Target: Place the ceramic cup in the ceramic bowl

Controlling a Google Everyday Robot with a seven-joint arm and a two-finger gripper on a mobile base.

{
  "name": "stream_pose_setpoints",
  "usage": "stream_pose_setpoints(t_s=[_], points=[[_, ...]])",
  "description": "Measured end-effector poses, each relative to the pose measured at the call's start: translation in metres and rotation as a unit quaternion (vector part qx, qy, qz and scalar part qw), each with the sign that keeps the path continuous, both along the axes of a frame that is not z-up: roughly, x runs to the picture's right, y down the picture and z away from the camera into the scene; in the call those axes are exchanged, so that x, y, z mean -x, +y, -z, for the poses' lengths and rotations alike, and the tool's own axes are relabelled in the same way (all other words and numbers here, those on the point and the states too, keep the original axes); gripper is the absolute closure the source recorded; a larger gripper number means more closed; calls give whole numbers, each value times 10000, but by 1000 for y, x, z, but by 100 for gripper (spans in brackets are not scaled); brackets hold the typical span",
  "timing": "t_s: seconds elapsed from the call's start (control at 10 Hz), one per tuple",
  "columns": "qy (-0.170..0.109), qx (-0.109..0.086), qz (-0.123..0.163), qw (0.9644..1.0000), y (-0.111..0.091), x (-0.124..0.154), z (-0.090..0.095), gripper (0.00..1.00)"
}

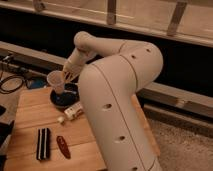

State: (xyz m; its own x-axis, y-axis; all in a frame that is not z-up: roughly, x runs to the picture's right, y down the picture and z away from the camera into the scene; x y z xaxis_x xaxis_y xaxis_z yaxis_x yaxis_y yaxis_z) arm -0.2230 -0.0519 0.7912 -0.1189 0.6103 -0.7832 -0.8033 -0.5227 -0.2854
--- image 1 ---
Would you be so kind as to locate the wooden rail with brackets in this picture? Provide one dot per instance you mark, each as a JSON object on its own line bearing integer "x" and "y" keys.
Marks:
{"x": 188, "y": 21}

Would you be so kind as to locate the small white cube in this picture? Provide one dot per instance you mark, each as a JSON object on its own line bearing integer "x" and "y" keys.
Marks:
{"x": 61, "y": 119}

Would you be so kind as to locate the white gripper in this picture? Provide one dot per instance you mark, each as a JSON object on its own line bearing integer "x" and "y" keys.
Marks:
{"x": 75, "y": 63}

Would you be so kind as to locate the dark ceramic bowl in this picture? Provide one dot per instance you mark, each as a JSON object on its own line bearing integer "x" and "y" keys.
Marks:
{"x": 67, "y": 98}

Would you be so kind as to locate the blue object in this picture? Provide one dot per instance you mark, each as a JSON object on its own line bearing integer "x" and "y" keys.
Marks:
{"x": 36, "y": 83}

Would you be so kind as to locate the white small bottle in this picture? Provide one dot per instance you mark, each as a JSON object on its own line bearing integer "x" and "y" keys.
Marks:
{"x": 74, "y": 111}

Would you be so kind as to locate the dark red oval object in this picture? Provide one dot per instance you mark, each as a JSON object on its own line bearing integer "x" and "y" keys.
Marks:
{"x": 63, "y": 147}

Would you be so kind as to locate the wooden table board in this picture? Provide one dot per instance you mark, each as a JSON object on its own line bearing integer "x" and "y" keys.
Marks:
{"x": 35, "y": 111}

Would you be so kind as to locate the black white striped block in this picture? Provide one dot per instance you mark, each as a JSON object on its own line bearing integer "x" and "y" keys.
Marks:
{"x": 43, "y": 144}

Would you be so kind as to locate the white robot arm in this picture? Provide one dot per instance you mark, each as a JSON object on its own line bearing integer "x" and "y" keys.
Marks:
{"x": 109, "y": 72}

